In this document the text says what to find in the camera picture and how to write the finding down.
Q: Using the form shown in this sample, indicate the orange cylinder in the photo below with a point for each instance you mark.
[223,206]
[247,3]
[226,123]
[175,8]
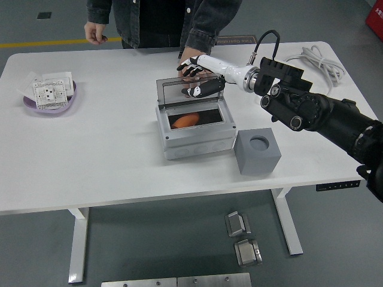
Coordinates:
[185,121]

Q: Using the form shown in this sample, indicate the red box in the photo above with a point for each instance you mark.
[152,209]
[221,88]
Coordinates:
[377,21]

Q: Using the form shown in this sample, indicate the grey junction box clear lid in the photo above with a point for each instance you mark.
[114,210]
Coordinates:
[197,142]

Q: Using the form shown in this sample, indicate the person's right hand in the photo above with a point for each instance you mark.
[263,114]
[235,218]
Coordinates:
[94,31]

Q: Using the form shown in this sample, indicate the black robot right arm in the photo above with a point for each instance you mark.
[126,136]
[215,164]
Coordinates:
[323,113]

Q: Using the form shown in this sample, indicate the white switch panel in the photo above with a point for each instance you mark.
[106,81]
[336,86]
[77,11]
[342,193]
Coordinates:
[64,78]

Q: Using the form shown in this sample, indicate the person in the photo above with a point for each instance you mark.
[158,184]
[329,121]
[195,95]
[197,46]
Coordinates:
[158,21]

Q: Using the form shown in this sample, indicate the purple bowl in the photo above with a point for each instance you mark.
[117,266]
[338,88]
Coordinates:
[64,108]

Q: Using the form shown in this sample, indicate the grey metal plate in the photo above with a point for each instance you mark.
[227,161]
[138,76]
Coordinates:
[212,281]
[137,283]

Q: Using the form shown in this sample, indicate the person's right forearm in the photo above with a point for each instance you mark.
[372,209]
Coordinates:
[98,12]

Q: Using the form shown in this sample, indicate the person's left hand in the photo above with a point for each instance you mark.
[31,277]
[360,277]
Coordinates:
[188,53]

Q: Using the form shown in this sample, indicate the plain white cover plate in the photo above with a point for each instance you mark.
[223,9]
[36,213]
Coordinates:
[27,86]

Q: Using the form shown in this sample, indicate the white table leg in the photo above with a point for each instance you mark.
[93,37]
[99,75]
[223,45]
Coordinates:
[79,245]
[288,227]

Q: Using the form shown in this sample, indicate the person's left forearm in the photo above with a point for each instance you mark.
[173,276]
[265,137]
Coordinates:
[203,36]

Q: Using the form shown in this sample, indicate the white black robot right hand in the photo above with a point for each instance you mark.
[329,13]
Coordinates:
[218,67]

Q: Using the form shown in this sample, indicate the small metal block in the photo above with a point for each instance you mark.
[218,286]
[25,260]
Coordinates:
[236,224]
[246,254]

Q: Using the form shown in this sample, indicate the white printed wall socket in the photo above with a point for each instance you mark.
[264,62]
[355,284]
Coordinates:
[49,94]

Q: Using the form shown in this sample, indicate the grey cube with round hole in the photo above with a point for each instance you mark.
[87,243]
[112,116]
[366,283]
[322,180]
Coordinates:
[257,164]

